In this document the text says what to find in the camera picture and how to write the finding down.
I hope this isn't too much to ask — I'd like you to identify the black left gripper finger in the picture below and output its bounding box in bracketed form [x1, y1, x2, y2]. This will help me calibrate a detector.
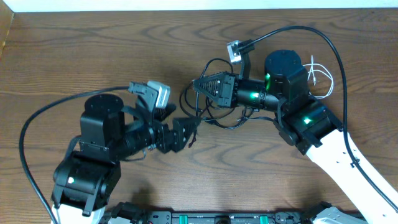
[154, 103, 177, 121]
[172, 118, 201, 152]

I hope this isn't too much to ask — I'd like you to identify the black usb cable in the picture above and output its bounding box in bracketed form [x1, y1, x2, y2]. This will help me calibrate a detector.
[178, 57, 276, 130]

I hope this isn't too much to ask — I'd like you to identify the white usb cable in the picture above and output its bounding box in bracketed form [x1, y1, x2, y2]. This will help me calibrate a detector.
[303, 54, 335, 100]

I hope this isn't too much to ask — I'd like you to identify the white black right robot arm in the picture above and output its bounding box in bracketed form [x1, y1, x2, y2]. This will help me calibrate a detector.
[193, 50, 397, 223]

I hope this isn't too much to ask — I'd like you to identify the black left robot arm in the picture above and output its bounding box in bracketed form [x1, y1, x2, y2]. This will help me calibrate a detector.
[52, 93, 200, 223]

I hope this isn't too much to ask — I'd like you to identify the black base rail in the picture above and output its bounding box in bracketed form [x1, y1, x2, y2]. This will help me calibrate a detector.
[99, 201, 364, 224]

